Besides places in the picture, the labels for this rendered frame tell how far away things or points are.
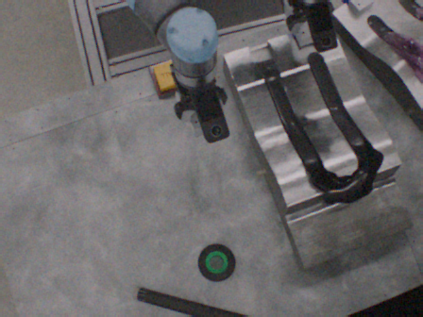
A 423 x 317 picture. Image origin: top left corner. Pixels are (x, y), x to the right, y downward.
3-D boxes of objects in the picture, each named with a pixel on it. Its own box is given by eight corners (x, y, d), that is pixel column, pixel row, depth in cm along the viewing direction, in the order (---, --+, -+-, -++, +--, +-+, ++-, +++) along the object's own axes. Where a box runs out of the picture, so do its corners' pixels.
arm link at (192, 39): (194, -9, 87) (229, 30, 85) (195, 25, 97) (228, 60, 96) (152, 21, 85) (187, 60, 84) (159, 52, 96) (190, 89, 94)
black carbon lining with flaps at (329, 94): (257, 73, 130) (261, 55, 121) (322, 52, 131) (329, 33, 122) (315, 217, 122) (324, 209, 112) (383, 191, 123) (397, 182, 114)
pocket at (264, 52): (245, 54, 133) (246, 46, 130) (267, 46, 134) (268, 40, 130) (253, 71, 132) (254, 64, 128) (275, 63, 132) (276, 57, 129)
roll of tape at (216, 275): (206, 287, 125) (206, 286, 121) (193, 253, 127) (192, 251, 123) (240, 274, 125) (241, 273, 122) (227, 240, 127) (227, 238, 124)
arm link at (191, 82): (224, 70, 95) (177, 86, 95) (223, 81, 100) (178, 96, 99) (209, 32, 97) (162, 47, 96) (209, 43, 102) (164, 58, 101)
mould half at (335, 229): (222, 70, 138) (223, 45, 125) (322, 38, 140) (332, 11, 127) (300, 271, 126) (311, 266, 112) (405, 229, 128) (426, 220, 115)
